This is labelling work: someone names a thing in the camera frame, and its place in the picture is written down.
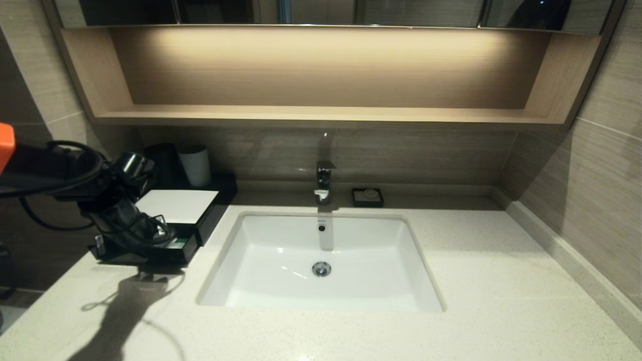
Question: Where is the black cup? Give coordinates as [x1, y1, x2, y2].
[145, 143, 181, 185]

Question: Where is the chrome faucet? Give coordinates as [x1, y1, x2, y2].
[314, 133, 338, 205]

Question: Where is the grey plastic cup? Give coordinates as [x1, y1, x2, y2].
[178, 145, 212, 188]

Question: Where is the wooden wall shelf niche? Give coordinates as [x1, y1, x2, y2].
[44, 25, 622, 130]

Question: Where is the mirror cabinet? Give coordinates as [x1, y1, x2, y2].
[55, 0, 615, 31]

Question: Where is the black amenity drawer box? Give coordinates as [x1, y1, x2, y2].
[135, 173, 239, 247]

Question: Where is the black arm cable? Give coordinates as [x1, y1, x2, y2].
[0, 140, 108, 232]

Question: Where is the black soap dish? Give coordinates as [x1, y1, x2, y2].
[352, 188, 384, 208]

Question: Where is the white sink basin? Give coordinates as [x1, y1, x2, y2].
[197, 211, 446, 314]

